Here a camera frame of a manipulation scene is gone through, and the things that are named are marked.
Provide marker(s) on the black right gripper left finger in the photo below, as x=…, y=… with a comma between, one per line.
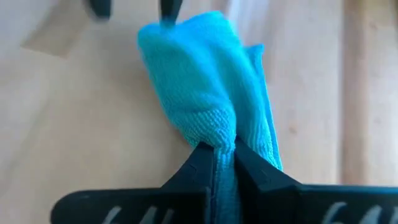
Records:
x=140, y=205

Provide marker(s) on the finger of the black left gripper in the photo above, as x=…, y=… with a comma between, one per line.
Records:
x=100, y=7
x=170, y=9

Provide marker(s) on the teal microfiber towel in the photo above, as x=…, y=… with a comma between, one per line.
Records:
x=199, y=93

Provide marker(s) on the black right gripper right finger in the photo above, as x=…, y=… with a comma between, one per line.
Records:
x=311, y=205

